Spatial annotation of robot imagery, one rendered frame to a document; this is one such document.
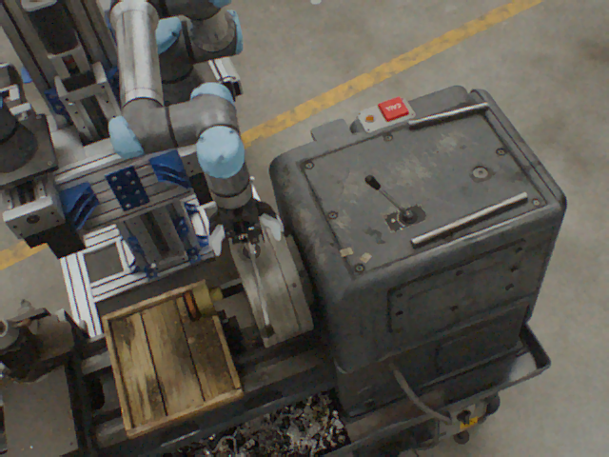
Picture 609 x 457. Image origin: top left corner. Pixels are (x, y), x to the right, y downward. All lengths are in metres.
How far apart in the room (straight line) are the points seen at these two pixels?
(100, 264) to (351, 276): 1.67
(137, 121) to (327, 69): 2.60
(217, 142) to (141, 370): 0.91
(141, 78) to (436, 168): 0.72
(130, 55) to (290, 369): 0.90
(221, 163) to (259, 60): 2.77
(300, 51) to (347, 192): 2.33
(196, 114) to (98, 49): 0.91
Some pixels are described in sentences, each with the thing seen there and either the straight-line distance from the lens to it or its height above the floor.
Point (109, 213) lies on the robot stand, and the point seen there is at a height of 0.86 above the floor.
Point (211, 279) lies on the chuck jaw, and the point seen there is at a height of 1.13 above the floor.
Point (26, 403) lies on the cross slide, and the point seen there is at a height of 0.97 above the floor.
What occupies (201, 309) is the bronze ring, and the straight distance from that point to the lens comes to 1.71.
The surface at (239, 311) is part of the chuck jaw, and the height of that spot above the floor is 1.11.
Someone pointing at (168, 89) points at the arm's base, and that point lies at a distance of 2.01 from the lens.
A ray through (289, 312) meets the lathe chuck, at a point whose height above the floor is 1.14.
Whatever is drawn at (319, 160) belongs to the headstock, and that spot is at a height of 1.25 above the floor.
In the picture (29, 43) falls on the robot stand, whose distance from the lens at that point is 2.08.
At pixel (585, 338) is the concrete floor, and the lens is 2.93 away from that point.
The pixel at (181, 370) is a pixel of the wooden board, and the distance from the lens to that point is 1.90.
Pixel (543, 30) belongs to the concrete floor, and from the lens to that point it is 4.03.
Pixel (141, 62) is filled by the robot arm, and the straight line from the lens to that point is 1.37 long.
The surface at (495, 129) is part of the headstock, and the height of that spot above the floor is 1.25.
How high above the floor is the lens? 2.55
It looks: 55 degrees down
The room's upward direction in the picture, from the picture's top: 10 degrees counter-clockwise
